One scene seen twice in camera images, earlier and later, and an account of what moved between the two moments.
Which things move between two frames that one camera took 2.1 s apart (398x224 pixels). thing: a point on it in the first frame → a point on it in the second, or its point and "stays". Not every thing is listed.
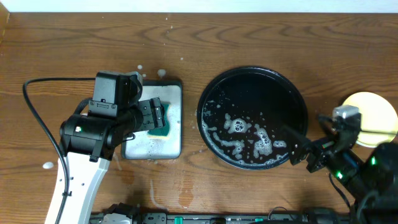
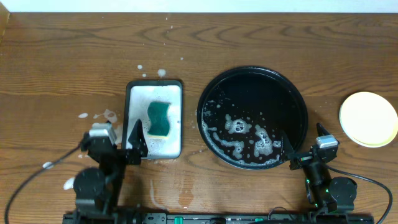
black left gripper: x=155 y=114 → x=116 y=153
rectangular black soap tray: x=142 y=147 stays
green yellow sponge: x=163 y=132 stays
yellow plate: x=379 y=123 stays
